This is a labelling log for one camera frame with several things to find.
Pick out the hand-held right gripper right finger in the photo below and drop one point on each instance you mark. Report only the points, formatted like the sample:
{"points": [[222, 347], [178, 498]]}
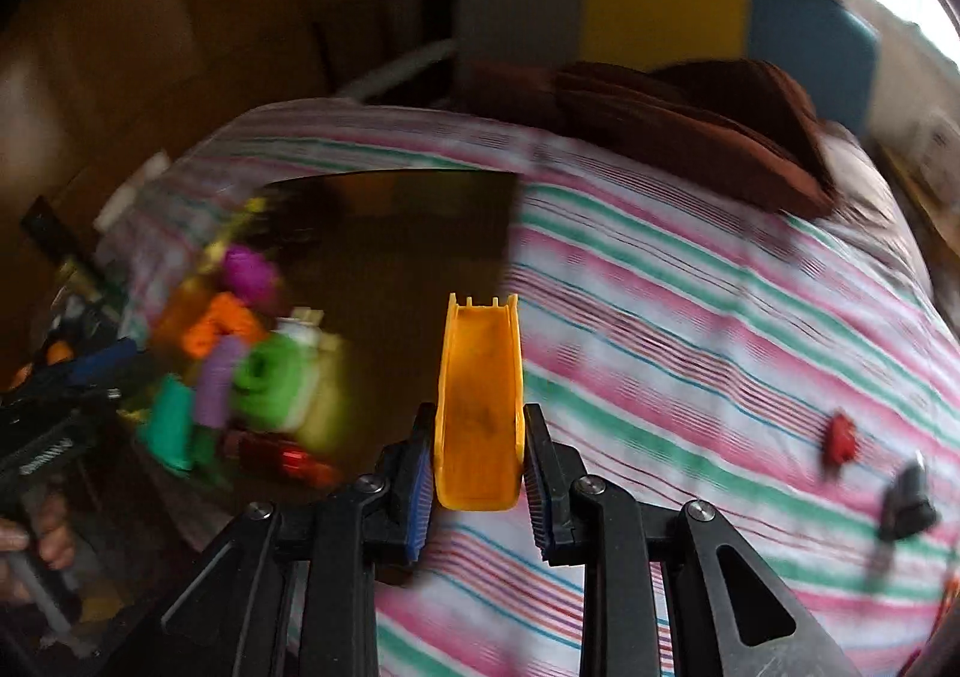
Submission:
{"points": [[536, 489]]}

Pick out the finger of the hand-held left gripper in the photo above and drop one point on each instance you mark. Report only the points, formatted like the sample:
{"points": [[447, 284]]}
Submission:
{"points": [[105, 362]]}

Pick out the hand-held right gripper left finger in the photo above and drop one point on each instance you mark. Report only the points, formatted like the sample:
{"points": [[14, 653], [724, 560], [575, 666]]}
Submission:
{"points": [[420, 497]]}

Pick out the teal plastic toy piece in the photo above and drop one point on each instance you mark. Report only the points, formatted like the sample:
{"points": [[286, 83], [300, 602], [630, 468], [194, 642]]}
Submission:
{"points": [[169, 422]]}

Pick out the yellow plastic toy piece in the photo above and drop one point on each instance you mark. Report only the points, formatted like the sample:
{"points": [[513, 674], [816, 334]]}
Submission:
{"points": [[480, 407]]}

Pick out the lilac patterned toy piece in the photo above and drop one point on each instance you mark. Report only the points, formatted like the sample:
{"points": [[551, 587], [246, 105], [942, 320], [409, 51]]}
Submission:
{"points": [[217, 385]]}

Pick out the red translucent cylinder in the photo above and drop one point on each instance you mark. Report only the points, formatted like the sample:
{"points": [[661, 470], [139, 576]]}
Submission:
{"points": [[285, 459]]}

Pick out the green toy piece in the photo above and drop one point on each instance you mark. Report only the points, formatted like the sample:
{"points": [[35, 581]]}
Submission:
{"points": [[266, 377]]}

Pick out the dark brown tray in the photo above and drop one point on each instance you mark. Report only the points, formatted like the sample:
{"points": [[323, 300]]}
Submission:
{"points": [[375, 250]]}

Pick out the person's left hand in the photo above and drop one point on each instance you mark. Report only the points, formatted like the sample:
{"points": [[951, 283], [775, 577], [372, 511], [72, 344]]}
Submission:
{"points": [[54, 534]]}

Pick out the orange toy piece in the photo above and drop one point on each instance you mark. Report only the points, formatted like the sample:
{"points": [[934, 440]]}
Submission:
{"points": [[221, 325]]}

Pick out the magenta toy piece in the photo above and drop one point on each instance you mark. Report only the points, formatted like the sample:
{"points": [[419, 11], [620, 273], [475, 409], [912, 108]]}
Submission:
{"points": [[251, 272]]}

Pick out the striped bed sheet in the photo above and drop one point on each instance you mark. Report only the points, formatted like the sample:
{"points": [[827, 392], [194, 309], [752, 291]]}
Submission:
{"points": [[712, 347]]}

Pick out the small red toy piece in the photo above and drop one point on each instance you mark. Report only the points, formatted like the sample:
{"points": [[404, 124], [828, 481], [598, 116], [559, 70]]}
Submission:
{"points": [[840, 437]]}

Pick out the black funnel with metal cup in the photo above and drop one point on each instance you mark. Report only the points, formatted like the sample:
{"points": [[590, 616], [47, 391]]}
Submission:
{"points": [[907, 504]]}

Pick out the brown blanket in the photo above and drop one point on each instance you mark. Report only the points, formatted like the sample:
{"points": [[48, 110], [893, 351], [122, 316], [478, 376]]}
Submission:
{"points": [[675, 122]]}

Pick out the beige quilt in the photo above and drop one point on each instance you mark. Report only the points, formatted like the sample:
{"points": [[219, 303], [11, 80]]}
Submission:
{"points": [[870, 197]]}

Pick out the grey headboard cushion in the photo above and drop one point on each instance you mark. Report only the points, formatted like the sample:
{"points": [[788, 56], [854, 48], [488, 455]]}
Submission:
{"points": [[525, 2]]}

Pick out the yellow headboard cushion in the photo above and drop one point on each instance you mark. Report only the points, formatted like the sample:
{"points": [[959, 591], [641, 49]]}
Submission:
{"points": [[660, 2]]}

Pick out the blue headboard cushion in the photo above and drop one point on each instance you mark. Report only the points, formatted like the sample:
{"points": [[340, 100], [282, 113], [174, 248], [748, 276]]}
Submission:
{"points": [[810, 40]]}

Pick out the white bed rail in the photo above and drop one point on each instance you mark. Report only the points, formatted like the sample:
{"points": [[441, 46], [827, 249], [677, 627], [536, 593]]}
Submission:
{"points": [[397, 70]]}

